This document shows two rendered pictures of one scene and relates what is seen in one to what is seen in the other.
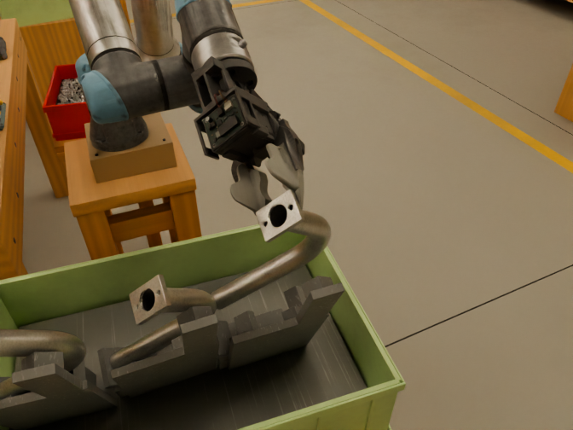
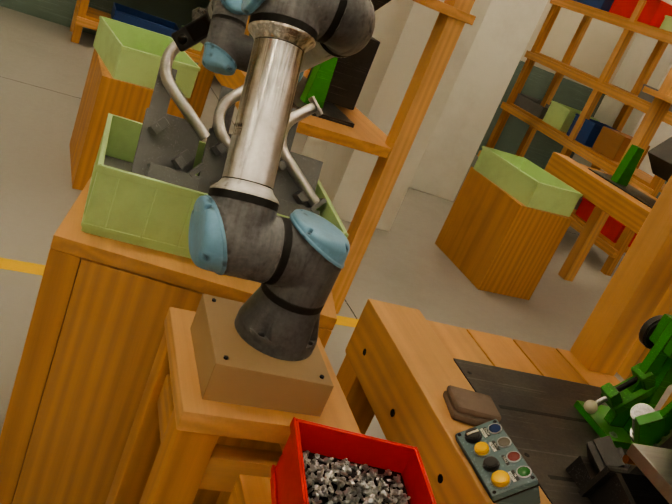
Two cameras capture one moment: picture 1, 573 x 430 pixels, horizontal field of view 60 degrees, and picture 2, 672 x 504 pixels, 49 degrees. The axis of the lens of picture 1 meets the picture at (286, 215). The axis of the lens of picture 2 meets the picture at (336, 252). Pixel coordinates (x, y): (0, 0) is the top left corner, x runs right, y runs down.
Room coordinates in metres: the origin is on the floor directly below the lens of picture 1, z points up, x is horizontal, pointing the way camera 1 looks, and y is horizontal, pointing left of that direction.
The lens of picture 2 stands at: (2.34, 0.43, 1.55)
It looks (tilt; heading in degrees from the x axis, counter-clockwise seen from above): 20 degrees down; 177
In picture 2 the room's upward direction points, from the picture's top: 23 degrees clockwise
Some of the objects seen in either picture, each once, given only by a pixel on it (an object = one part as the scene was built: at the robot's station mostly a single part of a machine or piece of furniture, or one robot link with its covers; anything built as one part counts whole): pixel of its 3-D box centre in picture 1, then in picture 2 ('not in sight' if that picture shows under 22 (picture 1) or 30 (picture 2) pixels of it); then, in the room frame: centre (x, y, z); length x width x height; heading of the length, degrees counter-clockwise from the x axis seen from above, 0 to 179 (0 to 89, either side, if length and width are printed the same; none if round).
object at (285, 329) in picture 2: (115, 120); (284, 312); (1.16, 0.45, 0.97); 0.15 x 0.15 x 0.10
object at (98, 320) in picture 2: not in sight; (166, 357); (0.53, 0.20, 0.39); 0.68 x 0.52 x 0.79; 101
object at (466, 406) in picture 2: not in sight; (473, 407); (1.13, 0.85, 0.91); 0.10 x 0.08 x 0.03; 101
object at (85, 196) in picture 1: (127, 165); (257, 376); (1.16, 0.45, 0.83); 0.32 x 0.32 x 0.04; 22
